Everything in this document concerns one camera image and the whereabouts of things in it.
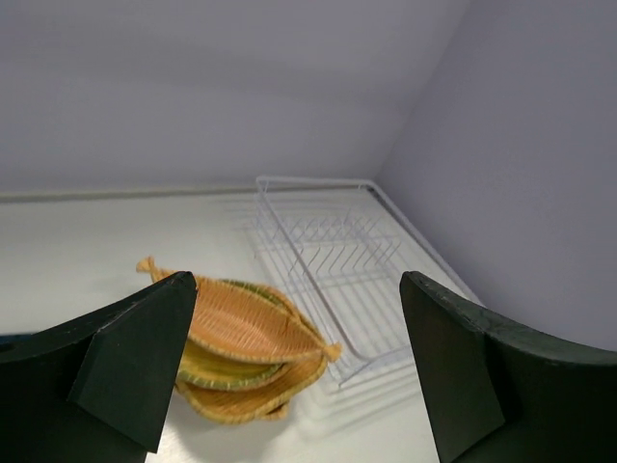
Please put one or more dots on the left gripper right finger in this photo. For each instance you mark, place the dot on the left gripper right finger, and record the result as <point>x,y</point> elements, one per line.
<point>496,390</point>

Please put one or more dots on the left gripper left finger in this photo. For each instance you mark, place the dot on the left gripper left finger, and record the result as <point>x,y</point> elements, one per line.
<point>96,388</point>

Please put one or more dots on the yellow round woven plate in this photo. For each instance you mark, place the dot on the yellow round woven plate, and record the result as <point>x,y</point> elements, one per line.
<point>205,369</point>

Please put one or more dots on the small orange woven plate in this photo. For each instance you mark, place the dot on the small orange woven plate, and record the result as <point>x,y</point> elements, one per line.
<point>240,324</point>

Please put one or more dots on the triangular woven orange plate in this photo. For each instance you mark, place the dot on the triangular woven orange plate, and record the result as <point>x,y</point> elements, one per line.
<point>278,413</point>

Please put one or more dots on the white wire dish rack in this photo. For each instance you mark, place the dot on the white wire dish rack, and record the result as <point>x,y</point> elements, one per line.
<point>338,247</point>

